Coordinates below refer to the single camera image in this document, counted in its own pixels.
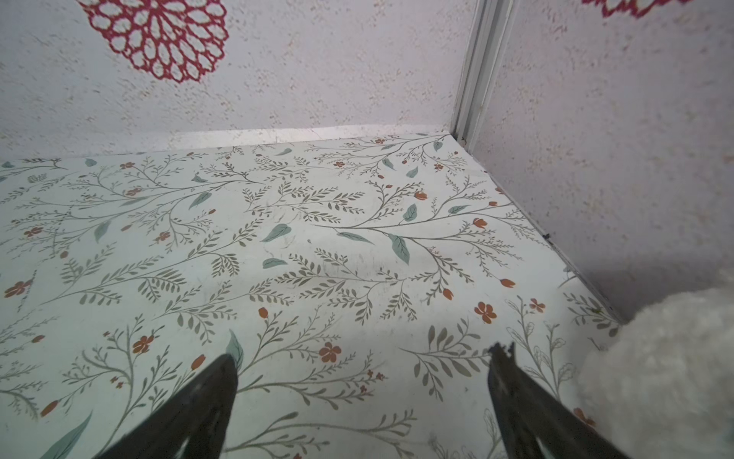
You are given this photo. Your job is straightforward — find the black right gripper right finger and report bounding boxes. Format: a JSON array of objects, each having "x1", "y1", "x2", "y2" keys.
[{"x1": 487, "y1": 342, "x2": 626, "y2": 459}]

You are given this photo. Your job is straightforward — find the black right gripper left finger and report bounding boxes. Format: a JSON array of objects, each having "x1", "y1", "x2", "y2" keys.
[{"x1": 101, "y1": 354, "x2": 238, "y2": 459}]

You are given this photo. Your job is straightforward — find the white teddy bear pink shirt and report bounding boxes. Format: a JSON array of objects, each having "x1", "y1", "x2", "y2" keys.
[{"x1": 578, "y1": 271, "x2": 733, "y2": 458}]

